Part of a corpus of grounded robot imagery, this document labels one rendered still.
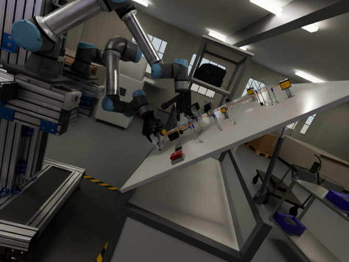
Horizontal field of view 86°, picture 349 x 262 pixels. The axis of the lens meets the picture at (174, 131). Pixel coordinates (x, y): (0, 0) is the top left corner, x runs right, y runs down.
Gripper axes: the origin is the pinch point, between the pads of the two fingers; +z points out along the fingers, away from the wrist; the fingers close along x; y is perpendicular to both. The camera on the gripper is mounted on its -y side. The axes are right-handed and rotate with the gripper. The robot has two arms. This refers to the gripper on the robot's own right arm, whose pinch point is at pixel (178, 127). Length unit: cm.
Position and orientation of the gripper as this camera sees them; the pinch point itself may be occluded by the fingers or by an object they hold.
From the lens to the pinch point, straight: 103.4
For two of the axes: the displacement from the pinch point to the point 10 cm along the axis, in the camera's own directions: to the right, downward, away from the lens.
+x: 0.5, -1.7, 9.8
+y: 10.0, -0.2, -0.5
